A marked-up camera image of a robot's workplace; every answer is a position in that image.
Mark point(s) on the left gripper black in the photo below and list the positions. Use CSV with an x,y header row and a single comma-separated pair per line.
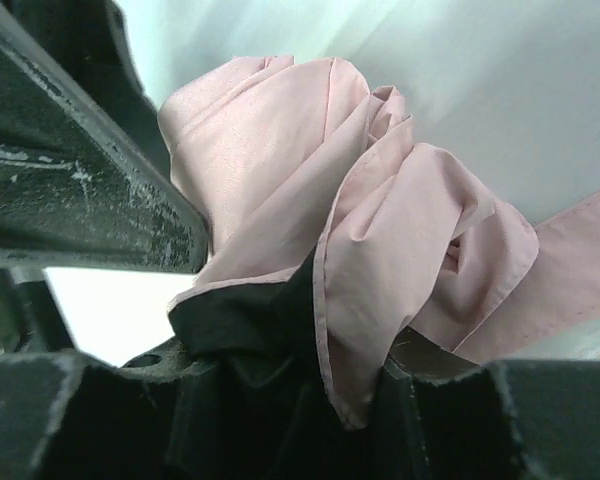
x,y
84,173

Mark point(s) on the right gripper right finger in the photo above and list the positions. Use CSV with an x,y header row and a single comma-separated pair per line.
x,y
438,416

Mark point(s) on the pink folding umbrella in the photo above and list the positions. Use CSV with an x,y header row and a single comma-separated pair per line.
x,y
333,231

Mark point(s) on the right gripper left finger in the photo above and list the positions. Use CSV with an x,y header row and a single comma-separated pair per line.
x,y
66,415

